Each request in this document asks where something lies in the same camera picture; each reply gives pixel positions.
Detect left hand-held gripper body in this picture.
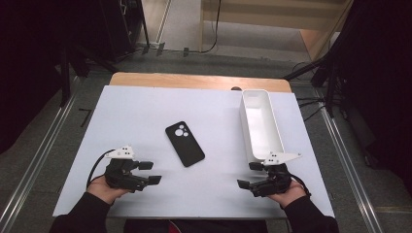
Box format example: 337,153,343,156
104,145,151,194

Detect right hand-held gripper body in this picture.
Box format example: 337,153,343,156
251,150,303,198

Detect white plastic bin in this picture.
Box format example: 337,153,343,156
238,88,286,163

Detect black phone case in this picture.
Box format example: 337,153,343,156
164,120,206,168

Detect person's right hand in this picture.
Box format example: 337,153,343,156
266,179,308,209

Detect person's left hand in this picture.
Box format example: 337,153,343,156
86,175,130,206

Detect white table board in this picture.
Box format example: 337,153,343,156
52,84,335,219

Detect person's dark clothing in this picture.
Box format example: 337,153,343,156
124,218,270,233

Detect wooden table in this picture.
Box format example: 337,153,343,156
109,72,292,94

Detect black tripod stand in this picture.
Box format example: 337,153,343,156
283,18,344,118

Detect black metal stand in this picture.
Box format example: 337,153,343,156
59,45,120,108

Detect dark curtain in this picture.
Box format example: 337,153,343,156
336,0,412,195
0,0,108,154

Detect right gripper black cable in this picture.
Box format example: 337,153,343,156
290,174,313,198

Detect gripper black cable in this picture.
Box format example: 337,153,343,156
290,174,313,198
86,149,117,190

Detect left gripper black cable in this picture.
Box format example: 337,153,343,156
86,149,117,190

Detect metal floor rail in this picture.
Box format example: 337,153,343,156
0,76,82,233
315,90,385,233

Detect light wooden frame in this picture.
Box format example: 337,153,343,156
198,0,354,62

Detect black hanging cable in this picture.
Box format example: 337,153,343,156
186,0,223,54

